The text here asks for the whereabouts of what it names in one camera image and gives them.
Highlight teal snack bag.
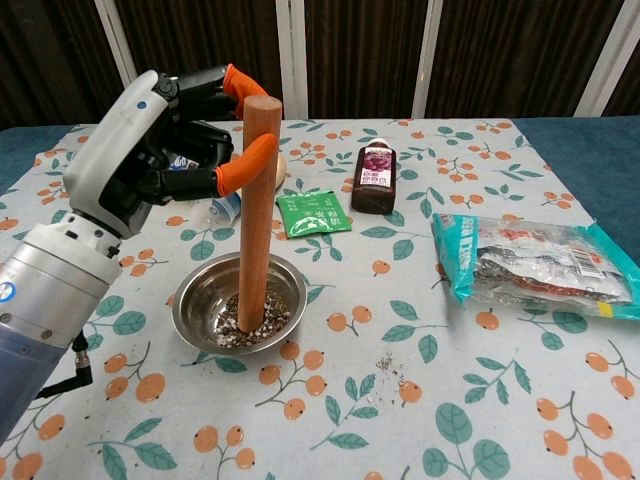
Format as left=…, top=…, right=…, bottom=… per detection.
left=431, top=212, right=640, bottom=321

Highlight green tea sachet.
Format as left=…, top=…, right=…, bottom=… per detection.
left=275, top=189, right=353, bottom=241

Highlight stainless steel bowl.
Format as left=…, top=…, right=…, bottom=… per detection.
left=172, top=251, right=309, bottom=355

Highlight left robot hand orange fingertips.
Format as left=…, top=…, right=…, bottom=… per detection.
left=62, top=63, right=279, bottom=240

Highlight wooden rolling pin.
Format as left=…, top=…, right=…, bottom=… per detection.
left=237, top=96, right=282, bottom=334

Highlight white frame post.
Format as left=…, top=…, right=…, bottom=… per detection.
left=412, top=0, right=444, bottom=120
left=573, top=0, right=640, bottom=117
left=94, top=0, right=142, bottom=87
left=274, top=0, right=309, bottom=121

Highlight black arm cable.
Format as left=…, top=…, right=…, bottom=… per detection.
left=35, top=332, right=96, bottom=400

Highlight dark brown curtain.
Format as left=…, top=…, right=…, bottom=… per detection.
left=0, top=0, right=640, bottom=130

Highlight dark juice bottle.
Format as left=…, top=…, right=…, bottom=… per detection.
left=350, top=138, right=400, bottom=216

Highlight brown and white potting soil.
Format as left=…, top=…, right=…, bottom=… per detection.
left=215, top=289, right=292, bottom=347

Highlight cream mayonnaise squeeze bottle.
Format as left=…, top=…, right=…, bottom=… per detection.
left=207, top=149, right=288, bottom=229

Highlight floral fruit-print tablecloth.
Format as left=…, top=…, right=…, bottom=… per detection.
left=0, top=118, right=640, bottom=480

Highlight spilled soil crumbs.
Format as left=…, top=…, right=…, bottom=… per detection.
left=367, top=352, right=416, bottom=406

